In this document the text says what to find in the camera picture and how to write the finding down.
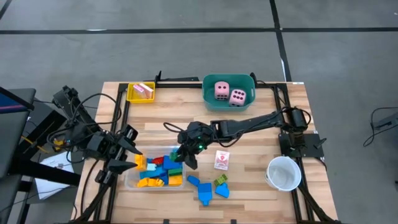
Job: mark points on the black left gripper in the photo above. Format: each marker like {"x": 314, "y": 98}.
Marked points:
{"x": 102, "y": 144}

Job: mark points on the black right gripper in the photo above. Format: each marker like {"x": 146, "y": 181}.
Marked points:
{"x": 196, "y": 137}

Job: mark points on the small green toy brick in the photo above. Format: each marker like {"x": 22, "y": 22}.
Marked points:
{"x": 172, "y": 155}

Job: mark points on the green transparent toy brick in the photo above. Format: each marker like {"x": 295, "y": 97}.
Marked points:
{"x": 175, "y": 171}

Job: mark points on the square blue toy block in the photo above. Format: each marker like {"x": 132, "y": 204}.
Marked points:
{"x": 169, "y": 164}

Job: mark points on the orange two-stud toy block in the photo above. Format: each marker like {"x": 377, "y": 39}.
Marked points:
{"x": 175, "y": 180}

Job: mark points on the clear plastic container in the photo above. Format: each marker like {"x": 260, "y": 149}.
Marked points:
{"x": 130, "y": 180}

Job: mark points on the small blue toy block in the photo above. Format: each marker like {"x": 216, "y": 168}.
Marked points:
{"x": 149, "y": 160}

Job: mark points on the light teal toy brick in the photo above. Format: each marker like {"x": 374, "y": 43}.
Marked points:
{"x": 151, "y": 167}

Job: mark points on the long blue toy block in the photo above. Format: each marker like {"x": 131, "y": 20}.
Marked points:
{"x": 149, "y": 174}

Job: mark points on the small orange toy brick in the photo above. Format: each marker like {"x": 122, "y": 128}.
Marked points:
{"x": 141, "y": 183}

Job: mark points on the small yellow toy block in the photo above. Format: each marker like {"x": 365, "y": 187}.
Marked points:
{"x": 160, "y": 183}

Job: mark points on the playing card deck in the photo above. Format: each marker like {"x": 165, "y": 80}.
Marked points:
{"x": 146, "y": 90}

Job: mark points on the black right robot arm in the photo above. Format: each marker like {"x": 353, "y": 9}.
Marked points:
{"x": 248, "y": 124}

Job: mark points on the lime green toy brick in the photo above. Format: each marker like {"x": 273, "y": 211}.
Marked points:
{"x": 220, "y": 180}

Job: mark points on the small black control box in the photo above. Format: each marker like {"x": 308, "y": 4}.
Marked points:
{"x": 67, "y": 142}

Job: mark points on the teal plastic bin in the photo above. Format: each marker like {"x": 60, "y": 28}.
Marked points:
{"x": 211, "y": 105}

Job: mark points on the yellow mesh basket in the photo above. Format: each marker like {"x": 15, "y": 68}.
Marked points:
{"x": 132, "y": 97}

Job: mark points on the white paper sheet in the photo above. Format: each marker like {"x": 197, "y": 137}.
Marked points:
{"x": 54, "y": 166}

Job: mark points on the white paper cup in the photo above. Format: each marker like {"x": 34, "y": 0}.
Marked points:
{"x": 283, "y": 174}

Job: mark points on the black equipment stand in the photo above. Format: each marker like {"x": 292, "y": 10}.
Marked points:
{"x": 12, "y": 140}

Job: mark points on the black monitor with blue screen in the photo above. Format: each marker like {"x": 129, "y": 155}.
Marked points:
{"x": 9, "y": 104}

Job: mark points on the grey floor box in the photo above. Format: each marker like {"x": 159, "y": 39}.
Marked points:
{"x": 388, "y": 123}

